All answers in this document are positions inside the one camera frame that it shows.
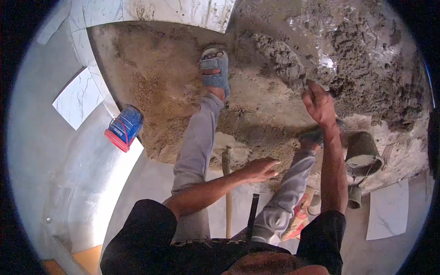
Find person's left hand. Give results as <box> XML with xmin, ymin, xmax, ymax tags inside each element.
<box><xmin>241</xmin><ymin>156</ymin><xmax>282</xmax><ymax>184</ymax></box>

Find person's right hand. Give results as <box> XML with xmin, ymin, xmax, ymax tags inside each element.
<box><xmin>301</xmin><ymin>80</ymin><xmax>337</xmax><ymax>127</ymax></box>

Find person's left fingers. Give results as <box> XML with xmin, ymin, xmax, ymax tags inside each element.
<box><xmin>259</xmin><ymin>157</ymin><xmax>282</xmax><ymax>183</ymax></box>

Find person's right fingers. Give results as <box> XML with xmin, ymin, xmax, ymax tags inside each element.
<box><xmin>301</xmin><ymin>80</ymin><xmax>325</xmax><ymax>107</ymax></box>

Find metal trowel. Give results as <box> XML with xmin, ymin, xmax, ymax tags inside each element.
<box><xmin>253</xmin><ymin>33</ymin><xmax>311</xmax><ymax>91</ymax></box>

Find black flat bar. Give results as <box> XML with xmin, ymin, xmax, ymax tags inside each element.
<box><xmin>245</xmin><ymin>193</ymin><xmax>261</xmax><ymax>240</ymax></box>

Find orange and white bag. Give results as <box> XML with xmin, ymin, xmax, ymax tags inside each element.
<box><xmin>280</xmin><ymin>187</ymin><xmax>322</xmax><ymax>241</ymax></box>

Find pile of wet grey mortar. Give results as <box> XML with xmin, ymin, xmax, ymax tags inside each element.
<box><xmin>302</xmin><ymin>0</ymin><xmax>428</xmax><ymax>133</ymax></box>

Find person's legs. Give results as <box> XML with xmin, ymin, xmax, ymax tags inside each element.
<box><xmin>171</xmin><ymin>46</ymin><xmax>346</xmax><ymax>246</ymax></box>

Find grey mortar-caked bucket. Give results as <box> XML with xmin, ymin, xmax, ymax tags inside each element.
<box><xmin>345</xmin><ymin>131</ymin><xmax>385</xmax><ymax>177</ymax></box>

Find small grey cup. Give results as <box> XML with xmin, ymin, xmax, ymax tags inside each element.
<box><xmin>347</xmin><ymin>184</ymin><xmax>363</xmax><ymax>209</ymax></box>

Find white marble tile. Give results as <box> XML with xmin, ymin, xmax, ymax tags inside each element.
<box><xmin>366</xmin><ymin>178</ymin><xmax>410</xmax><ymax>241</ymax></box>
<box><xmin>52</xmin><ymin>67</ymin><xmax>105</xmax><ymax>131</ymax></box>

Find heap of brown sand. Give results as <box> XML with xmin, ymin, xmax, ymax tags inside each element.
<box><xmin>129</xmin><ymin>67</ymin><xmax>196</xmax><ymax>162</ymax></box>

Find person's body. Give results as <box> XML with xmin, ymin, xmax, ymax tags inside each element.
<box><xmin>100</xmin><ymin>199</ymin><xmax>347</xmax><ymax>275</ymax></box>

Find blue bucket with red rim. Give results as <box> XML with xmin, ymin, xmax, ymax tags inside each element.
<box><xmin>104</xmin><ymin>104</ymin><xmax>144</xmax><ymax>153</ymax></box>

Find wooden tool handle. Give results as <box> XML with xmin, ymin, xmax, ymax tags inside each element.
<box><xmin>221</xmin><ymin>148</ymin><xmax>234</xmax><ymax>239</ymax></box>

